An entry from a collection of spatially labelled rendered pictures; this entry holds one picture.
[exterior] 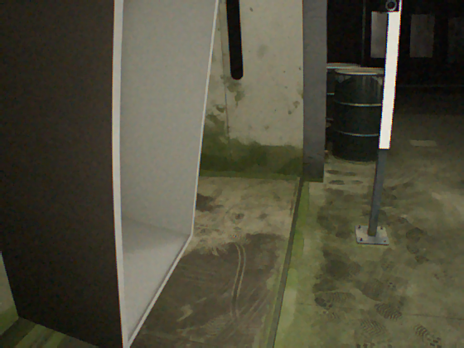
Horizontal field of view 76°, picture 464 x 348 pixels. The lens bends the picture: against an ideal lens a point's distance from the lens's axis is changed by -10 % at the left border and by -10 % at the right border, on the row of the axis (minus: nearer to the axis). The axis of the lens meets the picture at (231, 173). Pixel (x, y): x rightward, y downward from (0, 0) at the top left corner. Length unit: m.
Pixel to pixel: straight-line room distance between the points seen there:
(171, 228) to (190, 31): 0.78
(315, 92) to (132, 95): 1.74
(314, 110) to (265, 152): 0.56
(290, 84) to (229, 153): 0.81
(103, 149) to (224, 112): 2.27
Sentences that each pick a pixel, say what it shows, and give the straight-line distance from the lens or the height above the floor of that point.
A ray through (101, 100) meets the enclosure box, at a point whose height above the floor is 1.14.
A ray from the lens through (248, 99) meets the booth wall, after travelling 2.76.
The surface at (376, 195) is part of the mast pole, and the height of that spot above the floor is 0.31.
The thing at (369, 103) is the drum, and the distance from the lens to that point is 3.22.
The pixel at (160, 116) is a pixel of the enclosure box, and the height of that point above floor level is 0.97.
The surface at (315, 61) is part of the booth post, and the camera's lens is 2.66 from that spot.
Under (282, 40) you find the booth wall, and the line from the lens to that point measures 2.67.
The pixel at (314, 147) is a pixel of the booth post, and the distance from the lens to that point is 2.80.
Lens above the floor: 1.21
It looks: 23 degrees down
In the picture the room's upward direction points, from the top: 4 degrees counter-clockwise
